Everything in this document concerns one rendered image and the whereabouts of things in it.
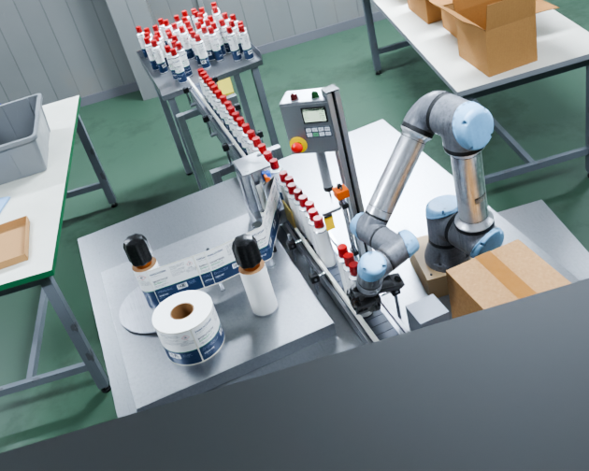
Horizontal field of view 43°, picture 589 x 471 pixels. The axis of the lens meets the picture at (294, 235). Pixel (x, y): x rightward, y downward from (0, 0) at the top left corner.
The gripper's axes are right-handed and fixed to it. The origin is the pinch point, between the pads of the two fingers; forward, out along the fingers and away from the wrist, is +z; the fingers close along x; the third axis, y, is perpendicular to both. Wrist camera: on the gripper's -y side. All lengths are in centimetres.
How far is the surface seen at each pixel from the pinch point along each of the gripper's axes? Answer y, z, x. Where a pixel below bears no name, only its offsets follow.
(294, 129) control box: -1, -18, -60
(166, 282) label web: 56, 17, -42
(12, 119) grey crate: 104, 132, -230
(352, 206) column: -12.5, 6.0, -37.1
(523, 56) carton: -146, 75, -109
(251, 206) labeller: 15, 33, -66
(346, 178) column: -12.4, -4.1, -42.9
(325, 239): 0.6, 9.5, -30.9
